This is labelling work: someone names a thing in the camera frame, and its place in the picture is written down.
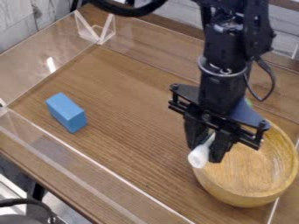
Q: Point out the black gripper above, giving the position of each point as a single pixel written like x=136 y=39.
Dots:
x=215 y=107

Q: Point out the green and white marker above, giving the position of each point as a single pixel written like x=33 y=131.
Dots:
x=199 y=155

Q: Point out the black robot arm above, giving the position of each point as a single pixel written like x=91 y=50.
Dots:
x=239 y=36

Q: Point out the brown wooden bowl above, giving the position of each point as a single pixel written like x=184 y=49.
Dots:
x=252 y=177

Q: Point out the clear acrylic front barrier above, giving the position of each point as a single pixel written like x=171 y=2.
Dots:
x=106 y=198

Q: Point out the blue rectangular block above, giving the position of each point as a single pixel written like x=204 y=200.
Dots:
x=67 y=112

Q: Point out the clear acrylic corner bracket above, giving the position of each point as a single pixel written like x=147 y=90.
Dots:
x=95 y=33

